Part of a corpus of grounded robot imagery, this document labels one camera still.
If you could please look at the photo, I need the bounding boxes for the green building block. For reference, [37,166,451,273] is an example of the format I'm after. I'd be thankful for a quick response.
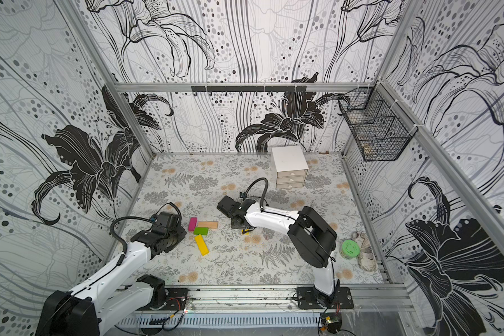
[193,227,209,235]

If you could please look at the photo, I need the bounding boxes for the left black camera cable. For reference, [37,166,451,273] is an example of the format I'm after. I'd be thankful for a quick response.
[110,202,183,255]

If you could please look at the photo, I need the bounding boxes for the black wall mounted bar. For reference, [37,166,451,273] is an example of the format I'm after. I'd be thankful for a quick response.
[190,85,308,92]

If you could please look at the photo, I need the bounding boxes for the magenta building block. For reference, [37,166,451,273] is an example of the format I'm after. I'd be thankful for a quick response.
[188,217,197,232]

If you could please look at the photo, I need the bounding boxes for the right black camera cable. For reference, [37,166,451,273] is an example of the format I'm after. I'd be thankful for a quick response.
[240,177,270,207]

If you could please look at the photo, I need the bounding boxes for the black camera cable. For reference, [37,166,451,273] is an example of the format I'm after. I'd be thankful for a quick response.
[240,177,270,207]
[110,202,183,255]

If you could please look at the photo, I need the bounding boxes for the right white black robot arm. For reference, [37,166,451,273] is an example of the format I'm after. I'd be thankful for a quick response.
[217,196,337,298]

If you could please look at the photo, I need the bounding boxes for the black wire basket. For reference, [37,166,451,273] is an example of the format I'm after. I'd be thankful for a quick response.
[338,87,412,162]

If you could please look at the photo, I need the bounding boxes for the white slotted cable duct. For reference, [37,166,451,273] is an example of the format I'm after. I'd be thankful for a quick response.
[117,312,319,329]

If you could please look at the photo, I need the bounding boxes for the natural wood building block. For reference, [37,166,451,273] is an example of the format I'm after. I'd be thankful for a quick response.
[197,221,218,229]

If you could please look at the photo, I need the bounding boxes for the small electronics board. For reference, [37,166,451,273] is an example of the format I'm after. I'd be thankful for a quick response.
[321,314,342,334]

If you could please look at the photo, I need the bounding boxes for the green round lid container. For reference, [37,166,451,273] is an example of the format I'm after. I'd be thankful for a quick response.
[340,239,361,260]

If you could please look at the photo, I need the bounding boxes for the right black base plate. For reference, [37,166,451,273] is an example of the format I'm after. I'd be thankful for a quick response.
[295,287,354,310]

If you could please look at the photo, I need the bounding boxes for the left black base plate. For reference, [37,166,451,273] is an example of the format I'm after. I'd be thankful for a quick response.
[137,287,189,312]

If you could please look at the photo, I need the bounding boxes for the crumpled beige cloth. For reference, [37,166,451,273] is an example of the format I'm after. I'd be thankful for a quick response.
[351,231,377,272]

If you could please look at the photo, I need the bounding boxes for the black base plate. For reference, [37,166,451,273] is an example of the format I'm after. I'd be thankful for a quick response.
[137,287,189,312]
[295,287,354,310]

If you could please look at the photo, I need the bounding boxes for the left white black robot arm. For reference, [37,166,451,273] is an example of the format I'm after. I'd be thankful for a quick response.
[36,211,186,335]

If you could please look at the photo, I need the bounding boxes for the white mini drawer cabinet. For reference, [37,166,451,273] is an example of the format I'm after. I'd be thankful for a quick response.
[271,146,309,190]

